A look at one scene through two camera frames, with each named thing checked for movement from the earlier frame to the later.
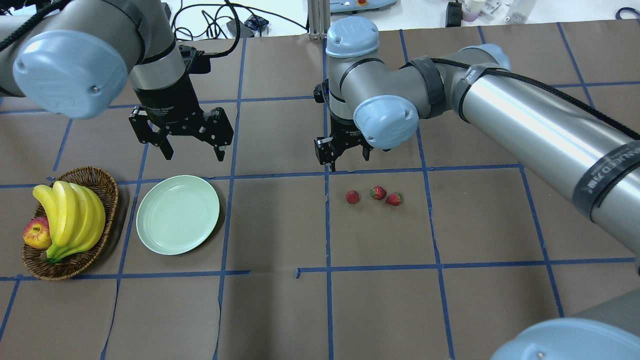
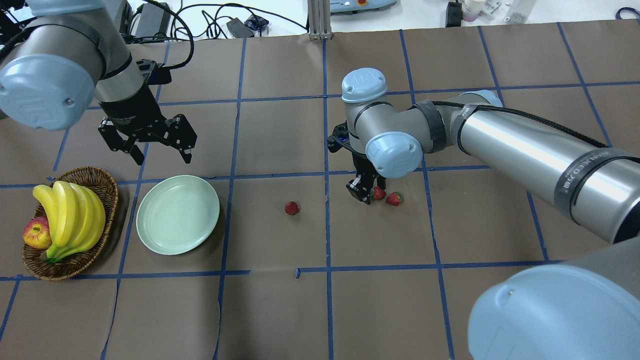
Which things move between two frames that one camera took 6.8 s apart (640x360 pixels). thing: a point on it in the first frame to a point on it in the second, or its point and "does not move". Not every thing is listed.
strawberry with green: (394, 199) does not move
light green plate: (177, 214) does not move
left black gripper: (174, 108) to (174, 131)
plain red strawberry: (352, 196) to (291, 208)
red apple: (37, 233) does not move
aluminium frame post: (319, 18) does not move
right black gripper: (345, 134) to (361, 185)
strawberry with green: (378, 193) does not move
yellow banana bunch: (76, 216) does not move
